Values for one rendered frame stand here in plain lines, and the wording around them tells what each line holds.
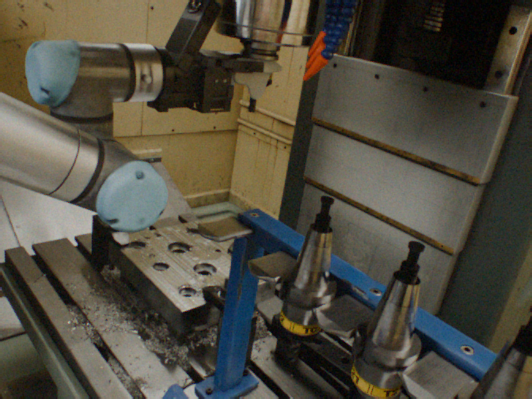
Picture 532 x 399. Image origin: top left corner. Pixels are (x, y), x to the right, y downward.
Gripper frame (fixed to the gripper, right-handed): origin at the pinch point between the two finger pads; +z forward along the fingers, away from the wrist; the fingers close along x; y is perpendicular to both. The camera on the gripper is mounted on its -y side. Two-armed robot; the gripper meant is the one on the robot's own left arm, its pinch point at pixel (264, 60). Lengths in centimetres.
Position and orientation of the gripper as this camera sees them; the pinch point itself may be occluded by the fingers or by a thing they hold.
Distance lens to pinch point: 80.2
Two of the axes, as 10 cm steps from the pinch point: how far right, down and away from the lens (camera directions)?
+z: 7.4, -1.6, 6.5
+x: 6.6, 3.7, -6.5
